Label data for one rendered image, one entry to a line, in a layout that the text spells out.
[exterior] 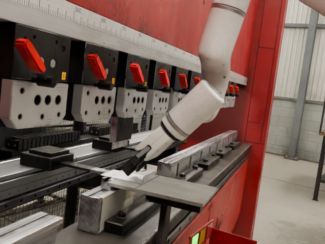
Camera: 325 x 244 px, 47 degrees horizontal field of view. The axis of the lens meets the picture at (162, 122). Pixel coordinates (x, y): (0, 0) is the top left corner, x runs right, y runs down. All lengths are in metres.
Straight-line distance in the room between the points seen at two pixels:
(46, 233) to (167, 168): 0.77
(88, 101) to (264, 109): 2.43
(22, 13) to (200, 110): 0.51
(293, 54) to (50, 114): 8.25
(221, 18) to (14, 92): 0.55
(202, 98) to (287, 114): 7.83
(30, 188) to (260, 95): 2.29
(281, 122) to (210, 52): 7.86
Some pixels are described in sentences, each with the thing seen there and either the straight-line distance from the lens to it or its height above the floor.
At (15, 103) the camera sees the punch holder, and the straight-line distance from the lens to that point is 0.64.
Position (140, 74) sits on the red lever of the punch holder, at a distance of 0.95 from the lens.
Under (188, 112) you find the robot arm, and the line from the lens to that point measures 0.97.
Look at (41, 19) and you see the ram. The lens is 0.68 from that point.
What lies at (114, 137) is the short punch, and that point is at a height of 1.11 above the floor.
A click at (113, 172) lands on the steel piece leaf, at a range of 1.12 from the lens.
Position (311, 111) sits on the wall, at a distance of 8.65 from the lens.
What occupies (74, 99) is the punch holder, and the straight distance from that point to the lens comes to 0.80.
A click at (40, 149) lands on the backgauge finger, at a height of 1.03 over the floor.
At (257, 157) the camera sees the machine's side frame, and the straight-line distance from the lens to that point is 3.17.
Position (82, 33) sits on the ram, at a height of 1.35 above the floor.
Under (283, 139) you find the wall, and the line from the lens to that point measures 8.80.
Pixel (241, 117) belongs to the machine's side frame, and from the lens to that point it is 3.16.
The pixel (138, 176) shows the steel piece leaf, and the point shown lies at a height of 1.00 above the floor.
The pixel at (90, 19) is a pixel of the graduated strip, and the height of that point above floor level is 1.39.
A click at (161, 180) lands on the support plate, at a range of 1.09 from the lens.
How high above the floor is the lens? 1.28
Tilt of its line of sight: 6 degrees down
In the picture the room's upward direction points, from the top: 7 degrees clockwise
